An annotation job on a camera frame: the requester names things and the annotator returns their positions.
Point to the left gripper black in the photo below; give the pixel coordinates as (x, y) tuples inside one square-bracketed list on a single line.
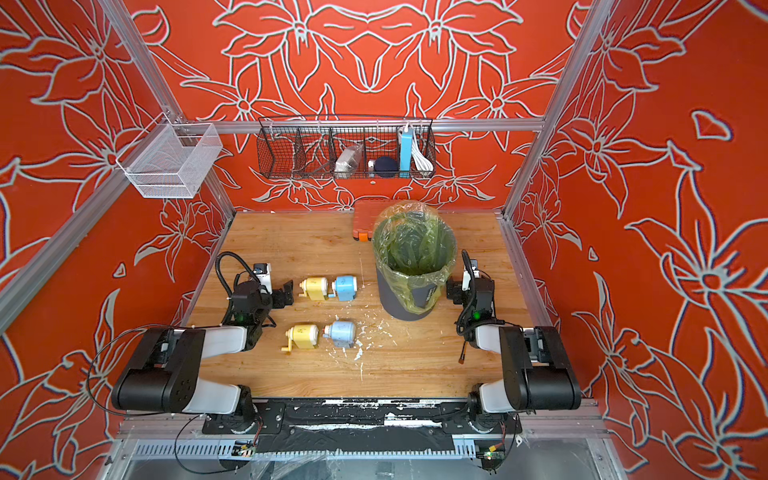
[(278, 303)]

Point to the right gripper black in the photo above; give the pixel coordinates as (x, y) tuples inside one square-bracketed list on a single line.
[(456, 289)]

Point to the blue sharpener back row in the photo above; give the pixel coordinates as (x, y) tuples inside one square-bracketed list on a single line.
[(344, 288)]

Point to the light blue sharpener front row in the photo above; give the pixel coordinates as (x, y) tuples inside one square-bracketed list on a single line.
[(342, 333)]

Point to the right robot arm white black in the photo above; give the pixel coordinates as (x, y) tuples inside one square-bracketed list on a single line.
[(536, 371)]

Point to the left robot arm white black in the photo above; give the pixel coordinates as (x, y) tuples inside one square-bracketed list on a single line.
[(163, 374)]

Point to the yellow sharpener back row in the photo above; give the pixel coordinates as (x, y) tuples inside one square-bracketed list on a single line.
[(315, 288)]

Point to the yellow sharpener row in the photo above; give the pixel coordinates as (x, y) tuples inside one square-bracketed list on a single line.
[(301, 336), (315, 288)]

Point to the yellow sharpener front row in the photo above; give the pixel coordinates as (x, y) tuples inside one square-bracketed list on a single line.
[(301, 336)]

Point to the yellow-green plastic bin liner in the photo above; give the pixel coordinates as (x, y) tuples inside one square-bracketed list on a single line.
[(410, 236)]

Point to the dark grey garbage bin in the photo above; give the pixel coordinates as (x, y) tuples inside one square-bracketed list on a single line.
[(410, 296)]

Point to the orange tool case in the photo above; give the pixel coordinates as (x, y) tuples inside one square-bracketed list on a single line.
[(366, 211)]

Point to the dark blue round object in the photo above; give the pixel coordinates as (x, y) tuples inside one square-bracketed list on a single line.
[(386, 167)]

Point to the silver packet in basket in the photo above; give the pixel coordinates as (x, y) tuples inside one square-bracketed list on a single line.
[(348, 162)]

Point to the light blue box in basket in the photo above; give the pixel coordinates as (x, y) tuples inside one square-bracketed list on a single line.
[(405, 152)]

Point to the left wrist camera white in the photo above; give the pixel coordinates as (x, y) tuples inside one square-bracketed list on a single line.
[(263, 273)]

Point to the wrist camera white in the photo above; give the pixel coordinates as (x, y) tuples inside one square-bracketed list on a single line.
[(263, 273), (471, 271)]

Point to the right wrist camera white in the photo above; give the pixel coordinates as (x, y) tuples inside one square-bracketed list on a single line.
[(471, 271)]

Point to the black wire wall basket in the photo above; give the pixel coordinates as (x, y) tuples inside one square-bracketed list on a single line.
[(346, 147)]

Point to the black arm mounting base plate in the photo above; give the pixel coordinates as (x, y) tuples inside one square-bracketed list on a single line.
[(367, 424)]

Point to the white slotted cable duct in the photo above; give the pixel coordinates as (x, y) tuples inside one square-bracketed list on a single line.
[(238, 450)]

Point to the clear plastic wall bin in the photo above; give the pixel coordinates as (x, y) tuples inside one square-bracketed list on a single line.
[(172, 162)]

